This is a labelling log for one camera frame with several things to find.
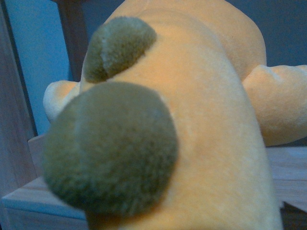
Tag yellow plush toy green spots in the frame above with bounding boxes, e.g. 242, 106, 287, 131
42, 0, 307, 230

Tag light wooden shelf unit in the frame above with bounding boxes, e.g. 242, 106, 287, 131
0, 0, 307, 230

